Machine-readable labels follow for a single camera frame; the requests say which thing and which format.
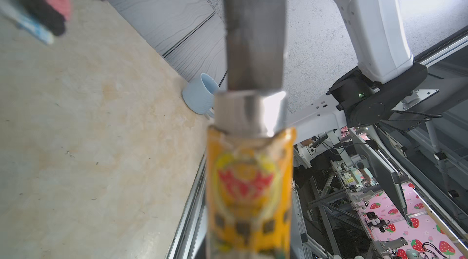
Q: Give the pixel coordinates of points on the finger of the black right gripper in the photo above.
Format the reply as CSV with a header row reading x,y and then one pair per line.
x,y
47,16

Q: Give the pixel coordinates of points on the small sickle wooden handle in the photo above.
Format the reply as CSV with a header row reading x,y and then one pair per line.
x,y
249,163

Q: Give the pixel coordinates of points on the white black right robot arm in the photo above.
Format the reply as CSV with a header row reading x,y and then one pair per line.
x,y
373,57

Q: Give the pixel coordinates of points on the light blue ceramic mug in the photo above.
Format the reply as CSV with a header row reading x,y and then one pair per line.
x,y
199,94

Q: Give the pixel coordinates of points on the aluminium mounting rail base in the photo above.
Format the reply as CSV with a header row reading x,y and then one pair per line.
x,y
189,241

